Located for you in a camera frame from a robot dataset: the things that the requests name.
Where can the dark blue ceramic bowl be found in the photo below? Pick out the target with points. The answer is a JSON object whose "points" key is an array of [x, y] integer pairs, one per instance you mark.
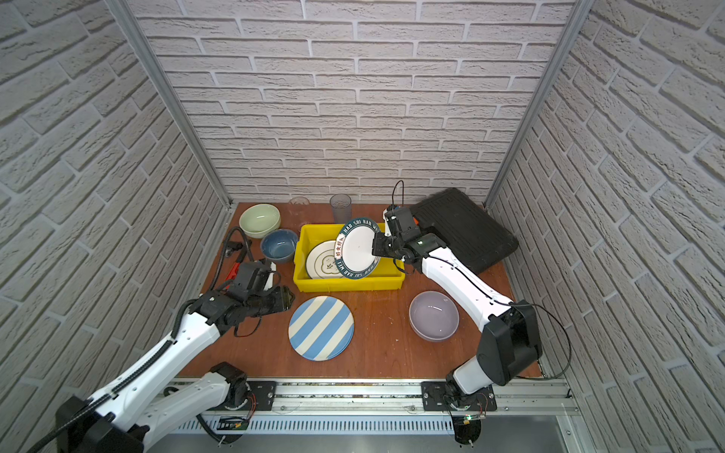
{"points": [[279, 246]]}

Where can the aluminium frame post left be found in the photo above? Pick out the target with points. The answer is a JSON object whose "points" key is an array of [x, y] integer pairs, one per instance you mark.
{"points": [[131, 28]]}

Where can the aluminium frame post right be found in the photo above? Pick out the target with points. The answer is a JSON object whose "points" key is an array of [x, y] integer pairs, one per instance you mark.
{"points": [[560, 53]]}

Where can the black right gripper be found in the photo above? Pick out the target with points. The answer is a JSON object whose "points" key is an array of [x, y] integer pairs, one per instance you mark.
{"points": [[380, 243]]}

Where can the yellow plastic bin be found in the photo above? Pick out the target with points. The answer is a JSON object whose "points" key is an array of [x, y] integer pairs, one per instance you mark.
{"points": [[385, 277]]}

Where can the red and black pipe wrench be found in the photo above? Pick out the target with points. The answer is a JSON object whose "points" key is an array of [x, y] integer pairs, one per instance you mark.
{"points": [[232, 274]]}

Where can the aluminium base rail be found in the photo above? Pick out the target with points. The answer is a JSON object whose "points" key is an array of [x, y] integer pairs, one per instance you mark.
{"points": [[388, 406]]}

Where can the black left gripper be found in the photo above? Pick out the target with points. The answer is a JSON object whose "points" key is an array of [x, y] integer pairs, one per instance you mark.
{"points": [[288, 298]]}

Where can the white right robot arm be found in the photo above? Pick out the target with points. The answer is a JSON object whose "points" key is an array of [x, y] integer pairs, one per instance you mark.
{"points": [[510, 340]]}

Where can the grey translucent plastic cup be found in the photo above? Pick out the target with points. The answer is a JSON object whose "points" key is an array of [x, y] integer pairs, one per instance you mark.
{"points": [[341, 205]]}

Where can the black plastic tool case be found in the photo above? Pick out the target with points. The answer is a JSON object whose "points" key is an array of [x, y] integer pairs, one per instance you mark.
{"points": [[474, 237]]}

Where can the lavender ceramic bowl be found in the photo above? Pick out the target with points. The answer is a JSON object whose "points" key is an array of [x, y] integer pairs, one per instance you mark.
{"points": [[433, 316]]}

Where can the pink translucent plastic cup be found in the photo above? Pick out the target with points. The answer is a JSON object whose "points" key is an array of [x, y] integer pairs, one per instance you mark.
{"points": [[298, 212]]}

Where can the green rim hao shi plate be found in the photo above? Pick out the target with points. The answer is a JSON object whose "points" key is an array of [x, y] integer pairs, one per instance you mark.
{"points": [[353, 248]]}

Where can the blue white striped plate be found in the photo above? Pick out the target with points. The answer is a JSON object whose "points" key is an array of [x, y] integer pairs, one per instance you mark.
{"points": [[321, 328]]}

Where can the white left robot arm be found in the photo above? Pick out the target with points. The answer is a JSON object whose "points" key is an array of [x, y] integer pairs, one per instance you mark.
{"points": [[126, 415]]}

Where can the light green ceramic bowl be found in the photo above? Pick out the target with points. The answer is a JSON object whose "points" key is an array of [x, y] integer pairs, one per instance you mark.
{"points": [[260, 220]]}

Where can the aluminium frame post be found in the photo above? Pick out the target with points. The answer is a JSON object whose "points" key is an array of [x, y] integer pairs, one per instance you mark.
{"points": [[560, 53], [131, 28]]}

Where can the white plate green quatrefoil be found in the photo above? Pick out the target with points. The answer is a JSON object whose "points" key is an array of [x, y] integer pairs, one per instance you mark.
{"points": [[321, 263]]}

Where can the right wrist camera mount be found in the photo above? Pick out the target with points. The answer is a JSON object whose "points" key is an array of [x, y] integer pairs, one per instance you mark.
{"points": [[400, 223]]}

